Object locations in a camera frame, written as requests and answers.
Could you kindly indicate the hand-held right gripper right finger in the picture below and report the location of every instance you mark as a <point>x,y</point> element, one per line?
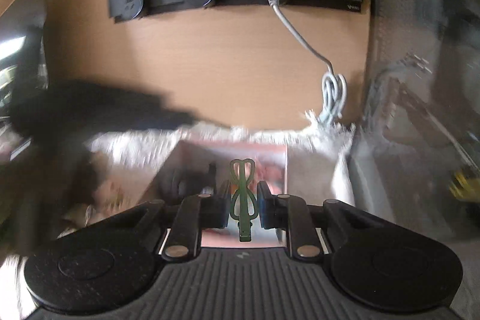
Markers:
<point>264,207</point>

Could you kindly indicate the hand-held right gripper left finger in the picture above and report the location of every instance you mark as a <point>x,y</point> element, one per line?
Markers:
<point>224,207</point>

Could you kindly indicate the green clip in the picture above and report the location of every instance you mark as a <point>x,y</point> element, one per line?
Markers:
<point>245,233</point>

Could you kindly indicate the pink box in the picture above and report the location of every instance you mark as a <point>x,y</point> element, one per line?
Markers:
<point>210,151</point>

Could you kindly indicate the white textured bedspread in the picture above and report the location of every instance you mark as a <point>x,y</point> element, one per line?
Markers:
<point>322,143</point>

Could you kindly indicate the dark computer monitor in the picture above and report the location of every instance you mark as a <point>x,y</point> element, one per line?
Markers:
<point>22,42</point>

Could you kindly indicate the glass computer case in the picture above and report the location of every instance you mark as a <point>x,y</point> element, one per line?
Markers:
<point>412,42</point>

